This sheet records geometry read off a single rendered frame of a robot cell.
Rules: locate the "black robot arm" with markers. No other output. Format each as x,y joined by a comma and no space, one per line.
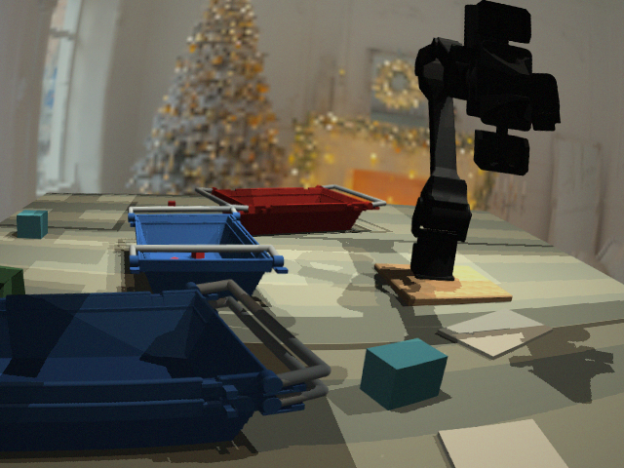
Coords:
442,69

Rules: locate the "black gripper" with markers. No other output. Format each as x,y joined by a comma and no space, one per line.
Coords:
497,82

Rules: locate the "teal cube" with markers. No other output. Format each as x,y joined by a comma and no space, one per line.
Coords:
403,373
32,224

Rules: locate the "beige flat panel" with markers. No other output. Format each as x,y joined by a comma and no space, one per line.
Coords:
495,334
519,444

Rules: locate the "green block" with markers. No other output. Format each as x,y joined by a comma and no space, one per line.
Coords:
11,281

